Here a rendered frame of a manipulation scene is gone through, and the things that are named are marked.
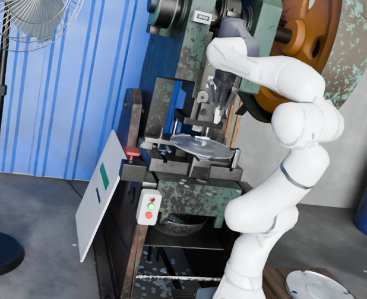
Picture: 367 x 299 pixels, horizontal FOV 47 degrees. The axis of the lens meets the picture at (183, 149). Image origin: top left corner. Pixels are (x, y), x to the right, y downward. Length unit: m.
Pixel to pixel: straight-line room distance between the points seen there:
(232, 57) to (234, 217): 0.49
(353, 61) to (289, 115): 0.70
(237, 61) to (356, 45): 0.59
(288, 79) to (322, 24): 0.75
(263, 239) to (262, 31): 0.91
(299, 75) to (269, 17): 0.70
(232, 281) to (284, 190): 0.36
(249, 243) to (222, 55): 0.59
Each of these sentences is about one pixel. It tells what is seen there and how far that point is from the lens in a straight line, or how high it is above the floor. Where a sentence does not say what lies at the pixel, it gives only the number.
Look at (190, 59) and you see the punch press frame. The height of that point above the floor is 1.14.
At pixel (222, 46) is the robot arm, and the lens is 1.36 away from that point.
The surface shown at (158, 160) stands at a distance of 1.81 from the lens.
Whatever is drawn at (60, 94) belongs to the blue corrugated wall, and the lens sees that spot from 2.99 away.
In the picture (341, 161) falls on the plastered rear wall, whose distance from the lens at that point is 3.98.
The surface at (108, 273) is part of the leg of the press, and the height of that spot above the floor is 0.03.
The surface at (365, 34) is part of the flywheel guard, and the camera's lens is 1.78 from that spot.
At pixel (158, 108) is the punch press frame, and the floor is 0.85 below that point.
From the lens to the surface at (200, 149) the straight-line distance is 1.81.
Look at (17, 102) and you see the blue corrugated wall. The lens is 2.98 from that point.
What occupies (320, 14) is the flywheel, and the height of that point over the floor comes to 1.45.
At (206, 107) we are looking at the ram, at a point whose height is 0.96.
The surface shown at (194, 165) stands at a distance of 1.83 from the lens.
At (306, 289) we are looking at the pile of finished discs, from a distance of 1.89.
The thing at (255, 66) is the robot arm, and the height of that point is 1.21.
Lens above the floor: 1.28
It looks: 17 degrees down
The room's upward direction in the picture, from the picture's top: 14 degrees clockwise
